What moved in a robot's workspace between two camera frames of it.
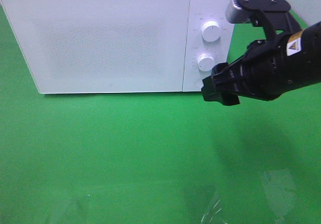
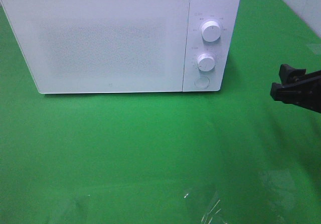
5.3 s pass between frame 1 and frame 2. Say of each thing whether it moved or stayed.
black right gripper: moved
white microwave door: stayed
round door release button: stayed
